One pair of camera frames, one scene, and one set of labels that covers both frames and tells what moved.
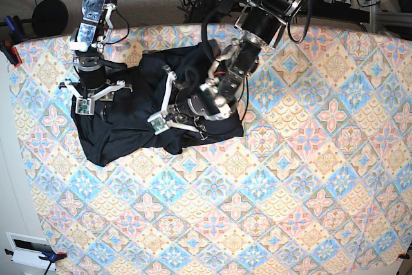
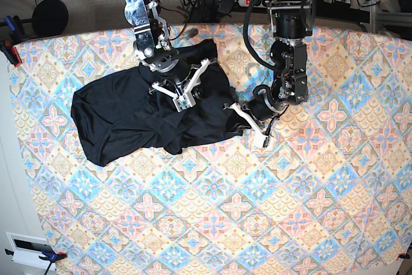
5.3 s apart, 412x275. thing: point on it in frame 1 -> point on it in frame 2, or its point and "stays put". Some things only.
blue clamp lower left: [48, 256] stays put
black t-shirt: [119, 125] stays put
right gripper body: [177, 105] -> [261, 109]
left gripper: [92, 80] -> [181, 80]
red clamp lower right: [403, 256] stays put
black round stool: [49, 17] stays put
